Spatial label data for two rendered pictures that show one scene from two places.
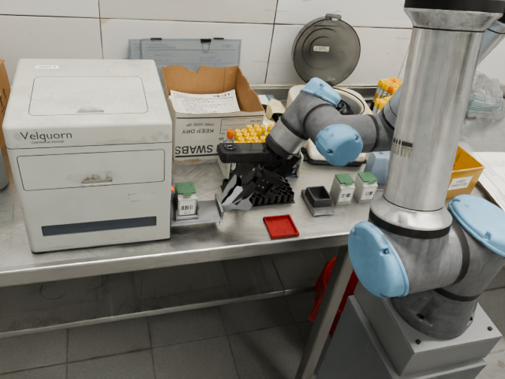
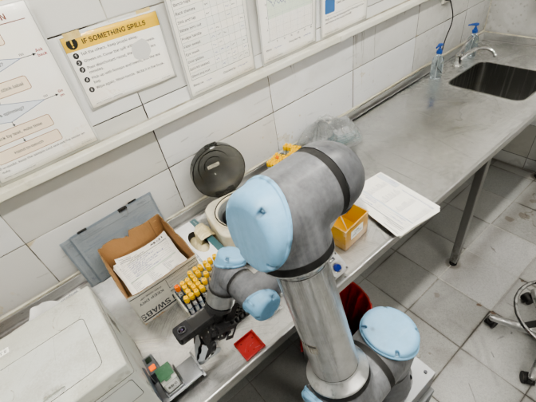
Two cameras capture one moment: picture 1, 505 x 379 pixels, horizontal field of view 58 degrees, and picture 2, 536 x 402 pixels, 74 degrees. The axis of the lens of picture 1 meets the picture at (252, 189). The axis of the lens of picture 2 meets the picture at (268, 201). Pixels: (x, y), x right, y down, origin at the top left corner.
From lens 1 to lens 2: 0.40 m
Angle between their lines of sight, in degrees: 8
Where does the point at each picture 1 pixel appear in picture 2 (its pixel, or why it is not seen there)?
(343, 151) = (267, 310)
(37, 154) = not seen: outside the picture
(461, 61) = (321, 291)
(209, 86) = (143, 238)
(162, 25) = (81, 218)
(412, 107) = (303, 326)
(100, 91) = (54, 360)
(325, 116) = (241, 287)
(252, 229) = (230, 360)
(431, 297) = not seen: hidden behind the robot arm
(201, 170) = (170, 321)
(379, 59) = (258, 144)
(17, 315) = not seen: outside the picture
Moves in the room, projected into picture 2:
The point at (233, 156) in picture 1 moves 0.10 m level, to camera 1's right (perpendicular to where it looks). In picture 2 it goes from (187, 336) to (226, 322)
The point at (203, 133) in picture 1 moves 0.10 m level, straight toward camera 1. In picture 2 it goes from (156, 296) to (163, 321)
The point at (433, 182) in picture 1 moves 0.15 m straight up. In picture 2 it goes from (343, 361) to (342, 313)
